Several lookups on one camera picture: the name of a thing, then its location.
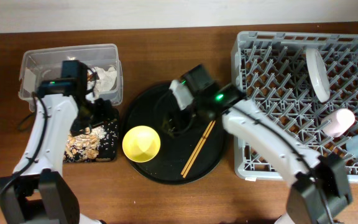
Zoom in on white tissue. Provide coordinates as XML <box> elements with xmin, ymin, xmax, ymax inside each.
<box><xmin>87</xmin><ymin>67</ymin><xmax>117</xmax><ymax>93</ymax></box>

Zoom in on gold snack wrapper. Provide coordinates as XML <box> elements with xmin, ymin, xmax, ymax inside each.
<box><xmin>87</xmin><ymin>71</ymin><xmax>98</xmax><ymax>82</ymax></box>

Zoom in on food scraps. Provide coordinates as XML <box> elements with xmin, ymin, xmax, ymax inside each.
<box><xmin>63</xmin><ymin>123</ymin><xmax>119</xmax><ymax>162</ymax></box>

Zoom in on yellow bowl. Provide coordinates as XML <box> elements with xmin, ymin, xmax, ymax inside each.
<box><xmin>122</xmin><ymin>126</ymin><xmax>161</xmax><ymax>163</ymax></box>

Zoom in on light grey plate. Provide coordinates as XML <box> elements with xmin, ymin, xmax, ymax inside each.
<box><xmin>306</xmin><ymin>48</ymin><xmax>330</xmax><ymax>103</ymax></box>

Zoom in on pink cup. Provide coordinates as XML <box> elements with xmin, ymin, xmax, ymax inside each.
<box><xmin>321</xmin><ymin>108</ymin><xmax>356</xmax><ymax>138</ymax></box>

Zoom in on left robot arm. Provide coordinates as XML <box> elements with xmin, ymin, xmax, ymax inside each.
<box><xmin>0</xmin><ymin>60</ymin><xmax>119</xmax><ymax>223</ymax></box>

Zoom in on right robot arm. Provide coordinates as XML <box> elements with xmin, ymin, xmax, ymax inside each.
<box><xmin>168</xmin><ymin>64</ymin><xmax>353</xmax><ymax>224</ymax></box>

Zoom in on grey dishwasher rack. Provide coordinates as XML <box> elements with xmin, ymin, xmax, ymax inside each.
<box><xmin>231</xmin><ymin>31</ymin><xmax>358</xmax><ymax>184</ymax></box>

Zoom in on round black tray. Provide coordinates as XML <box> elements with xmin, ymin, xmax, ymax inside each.
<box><xmin>120</xmin><ymin>82</ymin><xmax>227</xmax><ymax>185</ymax></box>

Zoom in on black rectangular tray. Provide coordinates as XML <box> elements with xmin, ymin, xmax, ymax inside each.
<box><xmin>62</xmin><ymin>107</ymin><xmax>120</xmax><ymax>163</ymax></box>

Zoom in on clear plastic bin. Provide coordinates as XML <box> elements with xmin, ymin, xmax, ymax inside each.
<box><xmin>18</xmin><ymin>44</ymin><xmax>123</xmax><ymax>111</ymax></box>

